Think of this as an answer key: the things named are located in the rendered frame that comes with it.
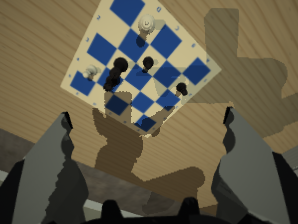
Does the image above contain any white pawn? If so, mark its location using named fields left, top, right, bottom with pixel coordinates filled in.
left=83, top=65, right=97, bottom=78

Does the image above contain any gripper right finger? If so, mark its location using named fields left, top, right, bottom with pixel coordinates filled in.
left=211, top=106, right=298, bottom=224

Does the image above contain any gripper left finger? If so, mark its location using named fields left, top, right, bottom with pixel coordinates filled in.
left=0, top=111, right=89, bottom=224

